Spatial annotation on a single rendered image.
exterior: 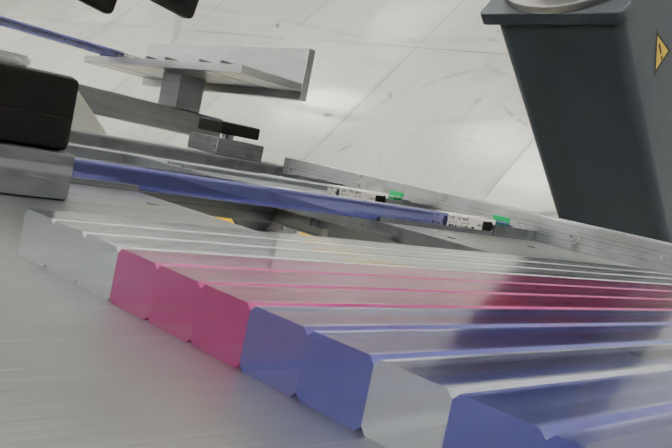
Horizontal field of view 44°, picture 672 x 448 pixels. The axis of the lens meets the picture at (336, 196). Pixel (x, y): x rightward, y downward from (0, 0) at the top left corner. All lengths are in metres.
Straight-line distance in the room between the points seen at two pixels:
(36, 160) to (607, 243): 0.46
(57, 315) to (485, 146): 1.93
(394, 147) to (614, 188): 1.07
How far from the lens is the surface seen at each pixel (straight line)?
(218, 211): 0.85
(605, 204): 1.22
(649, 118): 1.12
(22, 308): 0.16
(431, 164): 2.07
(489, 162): 2.01
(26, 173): 0.32
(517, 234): 0.67
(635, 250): 0.66
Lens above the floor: 1.18
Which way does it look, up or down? 34 degrees down
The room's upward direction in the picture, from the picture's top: 27 degrees counter-clockwise
